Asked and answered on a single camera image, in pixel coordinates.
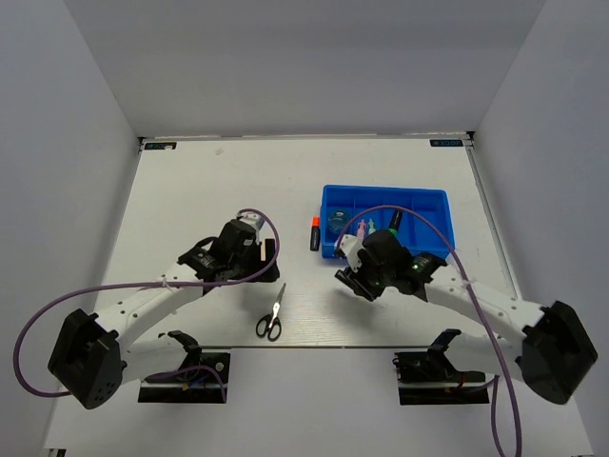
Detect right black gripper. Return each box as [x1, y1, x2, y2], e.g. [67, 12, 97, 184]
[344, 250, 394, 302]

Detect green highlighter marker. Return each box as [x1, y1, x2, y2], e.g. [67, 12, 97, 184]
[388, 209, 403, 237]

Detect pink translucent glue bottle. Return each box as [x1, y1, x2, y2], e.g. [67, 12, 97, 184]
[356, 219, 367, 242]

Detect orange highlighter marker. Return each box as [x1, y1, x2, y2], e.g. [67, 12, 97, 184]
[309, 216, 321, 251]

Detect blue compartment tray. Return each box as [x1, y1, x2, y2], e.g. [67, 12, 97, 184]
[320, 185, 456, 259]

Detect black handled scissors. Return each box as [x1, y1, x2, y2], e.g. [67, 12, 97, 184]
[255, 283, 286, 342]

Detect green translucent glue bottle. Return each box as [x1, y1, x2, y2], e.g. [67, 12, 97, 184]
[367, 218, 377, 235]

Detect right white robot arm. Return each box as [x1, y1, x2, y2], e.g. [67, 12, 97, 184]
[335, 229, 599, 405]

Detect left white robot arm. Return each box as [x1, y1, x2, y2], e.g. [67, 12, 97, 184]
[49, 209, 280, 409]

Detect right corner label sticker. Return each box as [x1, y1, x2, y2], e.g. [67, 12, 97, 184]
[429, 139, 463, 148]

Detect corner label sticker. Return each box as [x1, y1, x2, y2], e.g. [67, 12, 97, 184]
[429, 139, 463, 148]
[144, 142, 177, 150]

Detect left corner label sticker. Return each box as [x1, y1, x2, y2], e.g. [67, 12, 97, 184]
[144, 142, 177, 150]

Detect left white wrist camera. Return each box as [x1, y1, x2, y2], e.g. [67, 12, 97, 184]
[237, 211, 265, 233]

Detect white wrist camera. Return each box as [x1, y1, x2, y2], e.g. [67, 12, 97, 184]
[334, 234, 363, 271]
[237, 211, 265, 233]

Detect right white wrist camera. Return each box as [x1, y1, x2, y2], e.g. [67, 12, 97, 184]
[334, 234, 363, 271]

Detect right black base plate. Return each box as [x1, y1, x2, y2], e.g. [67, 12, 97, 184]
[392, 351, 492, 406]

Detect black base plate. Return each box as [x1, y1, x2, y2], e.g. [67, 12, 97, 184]
[392, 351, 492, 406]
[137, 351, 231, 405]

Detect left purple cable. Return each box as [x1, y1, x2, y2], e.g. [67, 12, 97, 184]
[12, 207, 282, 404]

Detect purple cable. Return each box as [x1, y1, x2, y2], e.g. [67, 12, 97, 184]
[12, 207, 282, 404]
[335, 205, 522, 457]

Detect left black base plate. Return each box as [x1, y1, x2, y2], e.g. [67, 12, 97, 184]
[137, 351, 231, 405]

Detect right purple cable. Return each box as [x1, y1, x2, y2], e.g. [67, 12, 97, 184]
[335, 205, 522, 457]

